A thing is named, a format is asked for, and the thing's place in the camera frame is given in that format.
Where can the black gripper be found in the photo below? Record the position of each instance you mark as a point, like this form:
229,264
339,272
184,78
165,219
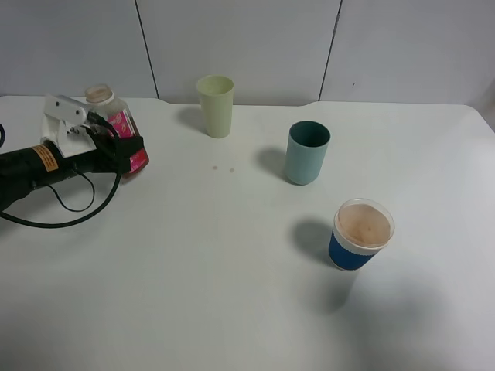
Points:
105,154

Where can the clear drink bottle pink label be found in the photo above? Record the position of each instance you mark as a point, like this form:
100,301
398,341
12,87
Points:
101,99

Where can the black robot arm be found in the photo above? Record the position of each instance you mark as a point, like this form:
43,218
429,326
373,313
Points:
32,168

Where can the pale yellow plastic cup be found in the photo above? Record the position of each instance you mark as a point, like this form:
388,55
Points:
216,94

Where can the teal plastic cup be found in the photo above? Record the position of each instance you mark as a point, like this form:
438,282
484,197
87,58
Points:
306,150

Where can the clear cup blue sleeve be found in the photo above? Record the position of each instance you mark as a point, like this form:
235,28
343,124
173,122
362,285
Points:
361,229

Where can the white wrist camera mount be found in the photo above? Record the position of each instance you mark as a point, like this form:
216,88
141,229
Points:
67,125

